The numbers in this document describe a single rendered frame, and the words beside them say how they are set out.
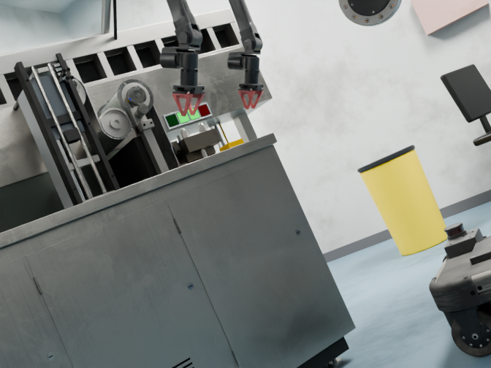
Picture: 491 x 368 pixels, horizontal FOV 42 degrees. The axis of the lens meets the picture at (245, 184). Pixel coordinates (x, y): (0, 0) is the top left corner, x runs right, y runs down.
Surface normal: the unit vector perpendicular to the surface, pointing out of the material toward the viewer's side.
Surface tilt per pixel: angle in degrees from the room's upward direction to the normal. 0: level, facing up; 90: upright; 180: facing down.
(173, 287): 90
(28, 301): 90
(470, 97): 82
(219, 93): 90
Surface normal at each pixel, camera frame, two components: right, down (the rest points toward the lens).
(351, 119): -0.42, 0.15
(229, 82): 0.50, -0.26
